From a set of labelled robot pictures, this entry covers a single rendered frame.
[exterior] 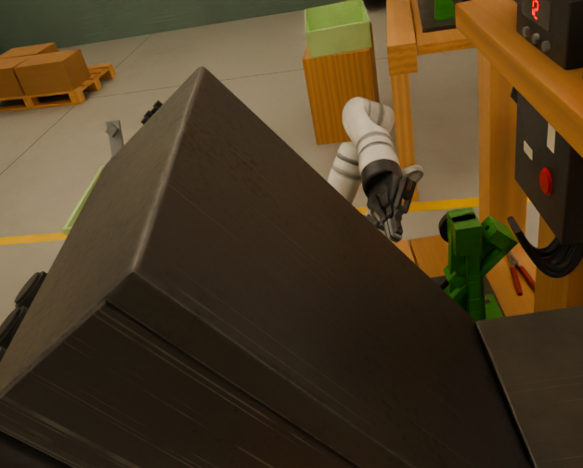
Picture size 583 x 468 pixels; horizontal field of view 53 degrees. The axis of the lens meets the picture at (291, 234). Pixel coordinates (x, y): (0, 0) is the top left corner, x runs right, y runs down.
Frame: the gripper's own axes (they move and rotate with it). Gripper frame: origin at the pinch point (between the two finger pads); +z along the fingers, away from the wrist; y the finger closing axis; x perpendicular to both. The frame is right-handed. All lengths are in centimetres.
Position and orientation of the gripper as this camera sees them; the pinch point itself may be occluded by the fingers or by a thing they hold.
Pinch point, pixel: (394, 230)
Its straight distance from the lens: 100.5
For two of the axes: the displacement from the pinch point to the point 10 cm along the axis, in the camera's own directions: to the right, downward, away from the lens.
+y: 5.7, -5.7, -5.9
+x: 8.2, 3.5, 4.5
